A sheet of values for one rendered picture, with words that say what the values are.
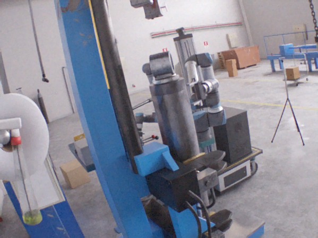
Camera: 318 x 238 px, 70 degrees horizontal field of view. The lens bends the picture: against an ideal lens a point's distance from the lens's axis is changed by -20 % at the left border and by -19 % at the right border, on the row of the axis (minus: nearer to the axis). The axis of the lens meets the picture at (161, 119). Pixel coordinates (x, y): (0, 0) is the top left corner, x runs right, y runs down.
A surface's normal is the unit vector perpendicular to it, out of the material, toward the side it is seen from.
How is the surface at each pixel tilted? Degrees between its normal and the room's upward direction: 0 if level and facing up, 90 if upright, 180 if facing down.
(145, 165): 90
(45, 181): 90
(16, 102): 90
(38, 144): 90
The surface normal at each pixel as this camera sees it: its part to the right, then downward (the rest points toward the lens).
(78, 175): 0.59, 0.06
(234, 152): 0.39, 0.14
